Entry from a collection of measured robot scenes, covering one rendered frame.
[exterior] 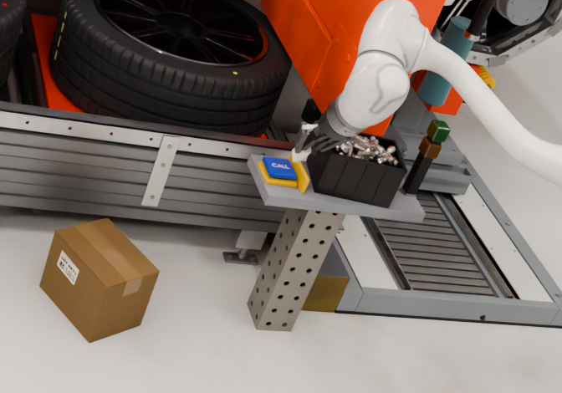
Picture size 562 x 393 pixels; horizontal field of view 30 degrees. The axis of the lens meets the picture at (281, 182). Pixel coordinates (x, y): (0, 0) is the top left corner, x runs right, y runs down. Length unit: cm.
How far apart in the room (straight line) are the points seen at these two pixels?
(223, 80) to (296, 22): 32
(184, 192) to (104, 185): 21
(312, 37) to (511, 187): 142
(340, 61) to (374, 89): 59
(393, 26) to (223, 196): 83
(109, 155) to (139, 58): 26
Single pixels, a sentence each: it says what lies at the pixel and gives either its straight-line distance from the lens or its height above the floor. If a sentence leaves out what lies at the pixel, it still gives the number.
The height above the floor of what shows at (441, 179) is 14.
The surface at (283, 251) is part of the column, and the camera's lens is 263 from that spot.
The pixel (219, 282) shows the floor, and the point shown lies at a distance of 286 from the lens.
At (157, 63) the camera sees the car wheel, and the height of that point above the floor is 50.
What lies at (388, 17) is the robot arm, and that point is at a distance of 218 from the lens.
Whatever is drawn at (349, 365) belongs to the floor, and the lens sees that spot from 278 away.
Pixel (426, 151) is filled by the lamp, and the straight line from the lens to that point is 259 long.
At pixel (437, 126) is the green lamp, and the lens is 256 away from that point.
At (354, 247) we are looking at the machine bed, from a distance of 307.
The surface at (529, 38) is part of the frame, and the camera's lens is 330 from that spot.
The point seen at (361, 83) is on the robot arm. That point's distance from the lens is 207.
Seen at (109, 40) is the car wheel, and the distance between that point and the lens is 273.
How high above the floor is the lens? 170
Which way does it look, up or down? 30 degrees down
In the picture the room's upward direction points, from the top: 22 degrees clockwise
